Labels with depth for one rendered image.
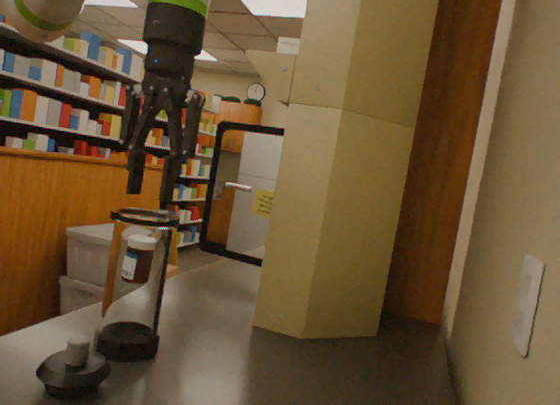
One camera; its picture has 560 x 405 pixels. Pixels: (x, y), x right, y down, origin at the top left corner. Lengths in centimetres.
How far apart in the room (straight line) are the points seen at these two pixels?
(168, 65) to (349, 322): 63
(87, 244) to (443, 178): 244
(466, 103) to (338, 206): 52
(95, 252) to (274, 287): 231
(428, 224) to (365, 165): 37
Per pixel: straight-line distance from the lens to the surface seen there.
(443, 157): 125
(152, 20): 73
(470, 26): 132
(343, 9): 95
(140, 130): 74
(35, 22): 104
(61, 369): 66
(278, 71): 94
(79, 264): 325
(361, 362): 90
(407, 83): 101
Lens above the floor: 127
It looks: 3 degrees down
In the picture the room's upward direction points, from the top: 10 degrees clockwise
